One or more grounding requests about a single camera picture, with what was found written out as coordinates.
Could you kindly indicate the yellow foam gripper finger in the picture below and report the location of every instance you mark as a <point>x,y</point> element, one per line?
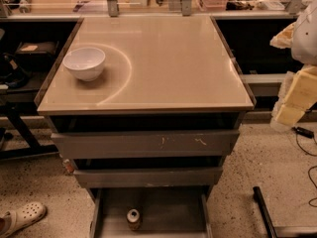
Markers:
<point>302,93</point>
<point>288,116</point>

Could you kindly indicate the orange soda can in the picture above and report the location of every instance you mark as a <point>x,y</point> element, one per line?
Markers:
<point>134,219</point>

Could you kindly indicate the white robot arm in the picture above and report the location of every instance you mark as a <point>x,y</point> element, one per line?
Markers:
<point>301,38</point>

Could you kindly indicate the grey top drawer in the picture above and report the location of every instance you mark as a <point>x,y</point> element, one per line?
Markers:
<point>145,144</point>

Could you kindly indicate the grey middle drawer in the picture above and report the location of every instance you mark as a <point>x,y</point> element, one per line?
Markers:
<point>148,177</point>

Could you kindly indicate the grey drawer cabinet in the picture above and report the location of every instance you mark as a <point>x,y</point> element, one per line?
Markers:
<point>161,73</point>

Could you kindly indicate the grey open bottom drawer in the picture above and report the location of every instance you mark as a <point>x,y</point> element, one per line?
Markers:
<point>167,212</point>

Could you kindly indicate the black power adapter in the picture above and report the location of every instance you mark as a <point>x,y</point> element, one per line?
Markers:
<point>303,132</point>

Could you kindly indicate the black metal floor bar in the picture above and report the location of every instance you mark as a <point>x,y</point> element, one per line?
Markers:
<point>258,196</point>

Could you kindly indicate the white ceramic bowl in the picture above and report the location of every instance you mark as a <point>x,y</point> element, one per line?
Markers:
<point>85,63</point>

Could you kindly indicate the black case on shelf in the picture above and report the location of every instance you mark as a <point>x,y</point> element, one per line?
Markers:
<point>36,55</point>

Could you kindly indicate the white clog shoe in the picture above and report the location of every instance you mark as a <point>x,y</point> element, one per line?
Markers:
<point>15,220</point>

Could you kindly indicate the black table leg frame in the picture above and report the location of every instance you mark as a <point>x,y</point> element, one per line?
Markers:
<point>13,112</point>

